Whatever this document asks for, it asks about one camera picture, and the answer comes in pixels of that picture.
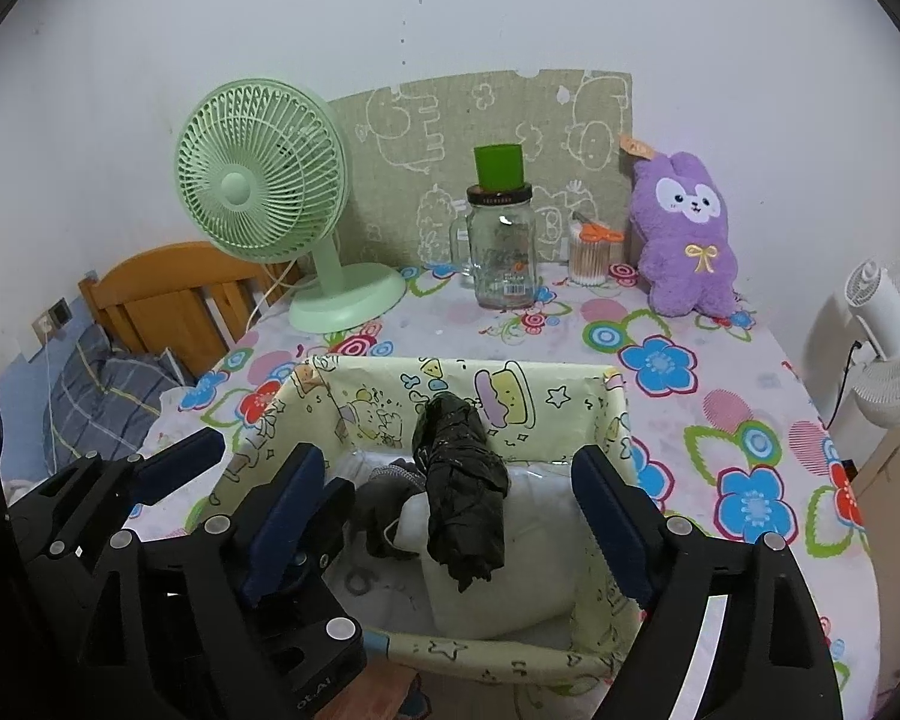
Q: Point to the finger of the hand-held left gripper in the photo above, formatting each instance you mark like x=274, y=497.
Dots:
x=334, y=514
x=180, y=457

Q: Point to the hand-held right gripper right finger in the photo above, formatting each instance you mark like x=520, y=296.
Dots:
x=607, y=525

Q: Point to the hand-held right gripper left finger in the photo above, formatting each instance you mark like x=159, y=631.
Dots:
x=277, y=532

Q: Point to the grey sock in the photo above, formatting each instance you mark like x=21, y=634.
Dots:
x=386, y=502

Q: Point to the white cloth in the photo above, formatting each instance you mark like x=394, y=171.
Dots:
x=525, y=577

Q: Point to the yellow cartoon fabric storage box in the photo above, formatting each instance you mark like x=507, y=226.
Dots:
x=390, y=405

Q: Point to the grey plaid pillow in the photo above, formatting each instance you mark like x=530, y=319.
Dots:
x=97, y=397

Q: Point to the floral tablecloth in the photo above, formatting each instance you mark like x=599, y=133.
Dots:
x=682, y=390

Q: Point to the wooden bed headboard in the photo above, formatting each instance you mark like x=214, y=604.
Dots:
x=157, y=292

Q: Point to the cotton swab jar orange lid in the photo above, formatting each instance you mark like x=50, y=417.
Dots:
x=592, y=262

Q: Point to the green desk fan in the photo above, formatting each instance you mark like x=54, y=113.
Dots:
x=247, y=187

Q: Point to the purple plush bunny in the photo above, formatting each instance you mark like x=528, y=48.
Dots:
x=682, y=255

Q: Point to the glass jar mug green lid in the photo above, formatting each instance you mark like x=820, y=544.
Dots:
x=504, y=255

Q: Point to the white standing fan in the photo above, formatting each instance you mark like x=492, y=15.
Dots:
x=885, y=315

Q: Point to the green cartoon print board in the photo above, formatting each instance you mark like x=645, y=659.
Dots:
x=420, y=127

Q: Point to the wall socket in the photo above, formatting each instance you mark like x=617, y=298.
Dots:
x=49, y=319

